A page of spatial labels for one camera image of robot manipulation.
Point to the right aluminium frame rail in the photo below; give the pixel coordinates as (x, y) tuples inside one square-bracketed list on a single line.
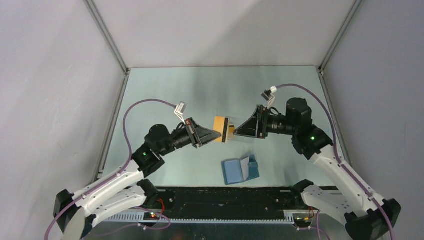
[(322, 70)]

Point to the left aluminium frame rail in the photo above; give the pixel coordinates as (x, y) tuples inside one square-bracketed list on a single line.
[(114, 102)]

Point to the blue card holder wallet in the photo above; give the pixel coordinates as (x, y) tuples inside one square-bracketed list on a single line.
[(236, 171)]

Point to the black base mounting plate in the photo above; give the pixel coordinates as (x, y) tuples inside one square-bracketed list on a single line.
[(225, 203)]

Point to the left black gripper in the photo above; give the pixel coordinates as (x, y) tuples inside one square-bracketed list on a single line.
[(195, 133)]

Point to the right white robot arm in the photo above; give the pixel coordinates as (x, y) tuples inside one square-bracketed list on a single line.
[(365, 214)]

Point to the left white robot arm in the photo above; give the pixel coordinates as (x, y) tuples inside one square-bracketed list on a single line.
[(127, 187)]

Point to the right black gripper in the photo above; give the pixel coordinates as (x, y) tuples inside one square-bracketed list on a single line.
[(256, 125)]

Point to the aluminium frame rail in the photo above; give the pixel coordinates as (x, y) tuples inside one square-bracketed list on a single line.
[(322, 70), (114, 102)]

